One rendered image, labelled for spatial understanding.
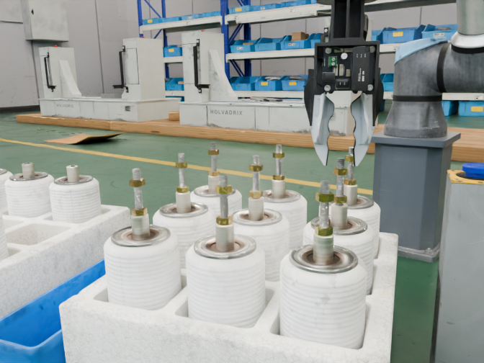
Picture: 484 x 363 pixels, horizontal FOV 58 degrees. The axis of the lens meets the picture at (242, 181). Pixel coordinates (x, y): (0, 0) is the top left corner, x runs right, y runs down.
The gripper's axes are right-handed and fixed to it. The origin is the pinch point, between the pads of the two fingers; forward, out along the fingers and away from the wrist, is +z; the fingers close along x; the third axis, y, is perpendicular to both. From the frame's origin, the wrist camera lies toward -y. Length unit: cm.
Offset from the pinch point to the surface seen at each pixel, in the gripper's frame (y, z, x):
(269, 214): -2.1, 9.5, -9.7
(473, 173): -2.2, 2.5, 17.2
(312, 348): 18.6, 16.8, -2.7
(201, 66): -280, -19, -99
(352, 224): 0.3, 9.5, 1.9
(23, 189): -17, 11, -62
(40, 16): -557, -103, -422
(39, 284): 0, 23, -48
